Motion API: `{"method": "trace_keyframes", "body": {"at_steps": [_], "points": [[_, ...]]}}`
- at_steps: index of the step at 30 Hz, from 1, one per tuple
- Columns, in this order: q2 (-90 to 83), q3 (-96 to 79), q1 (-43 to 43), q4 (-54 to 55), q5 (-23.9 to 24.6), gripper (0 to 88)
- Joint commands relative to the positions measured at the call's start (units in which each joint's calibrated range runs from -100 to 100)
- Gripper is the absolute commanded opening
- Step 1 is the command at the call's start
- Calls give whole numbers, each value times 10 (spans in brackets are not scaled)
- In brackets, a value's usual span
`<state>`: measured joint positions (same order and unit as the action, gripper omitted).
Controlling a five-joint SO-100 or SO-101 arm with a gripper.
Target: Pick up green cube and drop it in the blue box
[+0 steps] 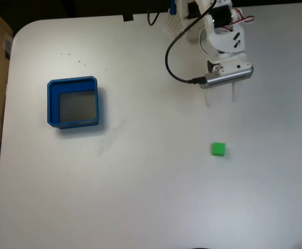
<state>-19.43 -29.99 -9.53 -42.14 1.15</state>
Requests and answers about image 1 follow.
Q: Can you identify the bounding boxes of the silver camera box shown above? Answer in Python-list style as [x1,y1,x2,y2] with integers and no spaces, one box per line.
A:
[199,65,254,90]

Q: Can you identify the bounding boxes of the black usb cable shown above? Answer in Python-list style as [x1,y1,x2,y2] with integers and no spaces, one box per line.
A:
[147,0,218,85]

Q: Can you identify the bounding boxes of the white perforated base mount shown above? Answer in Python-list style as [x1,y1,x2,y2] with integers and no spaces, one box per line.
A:
[165,11,193,41]

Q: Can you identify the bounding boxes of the blue table clamp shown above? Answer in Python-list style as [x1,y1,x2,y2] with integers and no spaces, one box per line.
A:
[168,0,178,16]

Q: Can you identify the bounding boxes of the blue square box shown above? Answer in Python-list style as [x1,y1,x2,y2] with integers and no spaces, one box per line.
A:
[46,75,107,130]

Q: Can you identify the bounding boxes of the green cube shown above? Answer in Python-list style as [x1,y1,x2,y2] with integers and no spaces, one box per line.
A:
[212,142,226,157]

